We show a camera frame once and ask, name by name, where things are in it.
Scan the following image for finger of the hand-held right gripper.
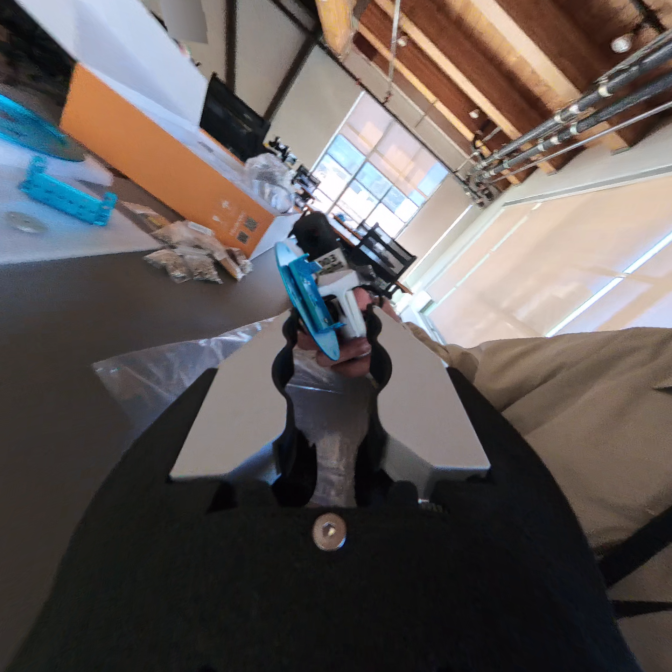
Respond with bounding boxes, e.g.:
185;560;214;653
275;240;309;270

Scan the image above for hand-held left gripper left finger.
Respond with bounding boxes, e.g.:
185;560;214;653
168;309;295;486

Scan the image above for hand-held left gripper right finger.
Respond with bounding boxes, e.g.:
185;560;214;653
367;304;491;499

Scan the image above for blue round metal plate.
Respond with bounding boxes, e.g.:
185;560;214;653
275;241;347;361

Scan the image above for clear plastic bag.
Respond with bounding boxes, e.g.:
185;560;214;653
93;315;380;507

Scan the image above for person's right forearm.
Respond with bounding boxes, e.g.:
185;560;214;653
391;307;672;549

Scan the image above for person's right hand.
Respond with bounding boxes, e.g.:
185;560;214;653
295;286;400;377

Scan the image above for large window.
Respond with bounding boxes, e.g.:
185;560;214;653
312;134;449;237

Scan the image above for clear bag with dark parts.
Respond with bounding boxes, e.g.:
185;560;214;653
244;152;299;215

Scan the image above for pile of screw bags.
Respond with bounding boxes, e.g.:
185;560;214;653
123;202;254;285

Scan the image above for black equipment case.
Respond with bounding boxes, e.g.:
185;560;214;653
199;73;272;162

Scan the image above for orange and white cardboard box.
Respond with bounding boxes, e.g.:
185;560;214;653
16;0;301;261

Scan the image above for white foam sheet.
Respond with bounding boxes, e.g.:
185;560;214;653
0;123;161;266

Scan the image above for silver round flange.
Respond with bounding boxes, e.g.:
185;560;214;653
4;211;49;235

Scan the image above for blue round metal base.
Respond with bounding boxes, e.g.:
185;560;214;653
0;94;89;162

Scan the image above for black ceiling pipes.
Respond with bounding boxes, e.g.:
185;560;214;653
462;26;672;197

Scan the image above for person's beige jacket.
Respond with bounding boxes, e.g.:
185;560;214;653
588;525;672;672

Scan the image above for wide blue perforated bracket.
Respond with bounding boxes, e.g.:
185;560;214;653
20;156;119;228

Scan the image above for black strap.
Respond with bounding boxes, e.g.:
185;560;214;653
598;517;672;620

